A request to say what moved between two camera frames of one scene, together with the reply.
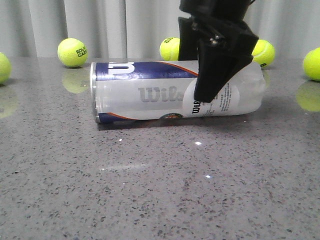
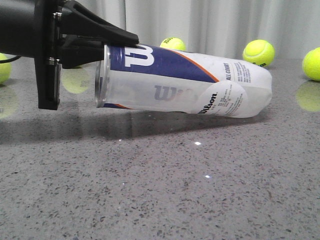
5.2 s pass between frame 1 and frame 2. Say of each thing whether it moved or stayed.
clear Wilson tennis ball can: moved
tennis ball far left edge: stayed
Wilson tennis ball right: stayed
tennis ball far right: stayed
